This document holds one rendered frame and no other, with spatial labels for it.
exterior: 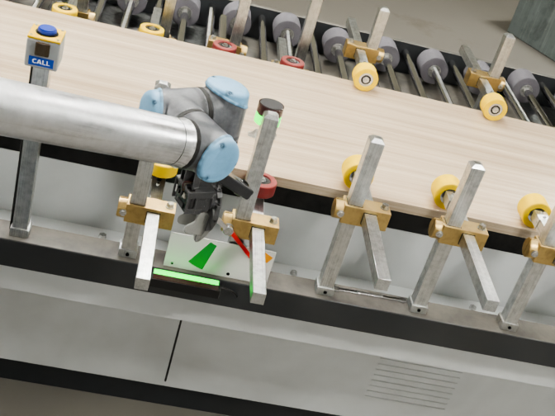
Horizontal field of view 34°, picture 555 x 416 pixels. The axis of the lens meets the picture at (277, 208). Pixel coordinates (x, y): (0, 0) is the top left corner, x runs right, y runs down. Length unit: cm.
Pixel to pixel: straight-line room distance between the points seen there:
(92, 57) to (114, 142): 126
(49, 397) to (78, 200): 69
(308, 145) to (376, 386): 78
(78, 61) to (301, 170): 74
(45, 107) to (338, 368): 159
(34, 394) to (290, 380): 76
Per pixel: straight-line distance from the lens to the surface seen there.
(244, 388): 280
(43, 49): 198
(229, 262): 223
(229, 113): 176
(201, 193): 186
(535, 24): 732
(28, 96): 140
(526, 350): 249
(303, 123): 264
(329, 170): 243
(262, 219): 218
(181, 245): 220
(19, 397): 284
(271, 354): 271
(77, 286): 234
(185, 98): 171
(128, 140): 149
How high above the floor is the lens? 201
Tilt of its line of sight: 30 degrees down
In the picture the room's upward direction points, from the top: 17 degrees clockwise
